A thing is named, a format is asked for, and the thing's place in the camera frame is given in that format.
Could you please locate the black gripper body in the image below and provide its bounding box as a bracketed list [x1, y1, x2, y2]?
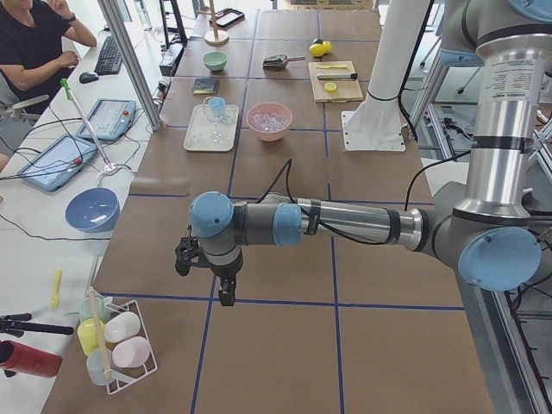
[212, 263, 240, 290]

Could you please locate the metal ice scoop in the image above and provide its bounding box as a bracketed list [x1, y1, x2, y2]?
[262, 54, 305, 70]

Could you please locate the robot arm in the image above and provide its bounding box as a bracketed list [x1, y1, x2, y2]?
[176, 1, 551, 306]

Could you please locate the clear ice cubes pile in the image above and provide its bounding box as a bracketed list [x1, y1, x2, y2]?
[249, 110, 290, 132]

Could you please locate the light blue cup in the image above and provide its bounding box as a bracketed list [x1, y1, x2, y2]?
[208, 97, 226, 122]

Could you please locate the cream bear tray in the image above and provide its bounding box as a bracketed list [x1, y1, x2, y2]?
[183, 104, 240, 153]

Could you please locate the blue bowl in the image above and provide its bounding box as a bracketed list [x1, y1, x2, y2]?
[65, 187, 120, 234]

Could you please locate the pink bowl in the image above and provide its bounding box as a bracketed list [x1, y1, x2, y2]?
[246, 102, 293, 141]

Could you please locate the clear wine glass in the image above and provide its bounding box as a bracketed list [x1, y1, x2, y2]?
[203, 97, 226, 142]

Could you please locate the yellow plastic fork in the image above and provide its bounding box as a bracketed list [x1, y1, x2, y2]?
[50, 268, 63, 311]

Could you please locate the dark grey folded cloth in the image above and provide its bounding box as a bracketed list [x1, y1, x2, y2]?
[191, 78, 219, 95]

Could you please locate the blue teach pendant far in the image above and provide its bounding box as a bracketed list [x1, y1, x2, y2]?
[87, 98, 137, 142]

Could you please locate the blue teach pendant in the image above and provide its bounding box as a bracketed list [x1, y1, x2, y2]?
[17, 135, 97, 191]
[87, 98, 137, 142]

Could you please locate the blue teach pendant near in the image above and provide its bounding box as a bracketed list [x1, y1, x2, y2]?
[17, 135, 97, 191]

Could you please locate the wooden cutting board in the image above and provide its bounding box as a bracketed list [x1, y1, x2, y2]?
[308, 60, 364, 103]

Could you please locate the half lemon slice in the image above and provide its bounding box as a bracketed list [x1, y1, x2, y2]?
[323, 82, 338, 93]

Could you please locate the green bowl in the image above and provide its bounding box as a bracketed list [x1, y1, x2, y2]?
[203, 51, 228, 72]

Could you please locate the black tripod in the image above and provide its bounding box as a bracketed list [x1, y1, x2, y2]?
[1, 312, 74, 338]

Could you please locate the steel cylinder black cap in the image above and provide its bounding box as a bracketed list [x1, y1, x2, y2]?
[317, 72, 358, 81]

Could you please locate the red bottle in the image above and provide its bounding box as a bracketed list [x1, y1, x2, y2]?
[1, 340, 63, 378]

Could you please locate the yellow plastic knife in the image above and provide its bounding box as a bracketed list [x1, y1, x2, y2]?
[316, 64, 348, 70]

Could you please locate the yellow lemon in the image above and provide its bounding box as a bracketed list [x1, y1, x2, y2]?
[309, 43, 326, 58]
[322, 41, 333, 54]

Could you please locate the black computer mouse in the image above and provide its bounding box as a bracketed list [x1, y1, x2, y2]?
[78, 72, 99, 85]

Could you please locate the black keyboard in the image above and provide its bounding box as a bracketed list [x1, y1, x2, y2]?
[94, 35, 122, 76]

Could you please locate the person in black shirt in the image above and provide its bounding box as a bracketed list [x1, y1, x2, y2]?
[1, 1, 97, 115]

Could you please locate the white wire cup rack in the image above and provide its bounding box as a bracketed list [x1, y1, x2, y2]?
[78, 287, 158, 395]

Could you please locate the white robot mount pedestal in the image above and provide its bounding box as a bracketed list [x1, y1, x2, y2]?
[342, 0, 433, 152]

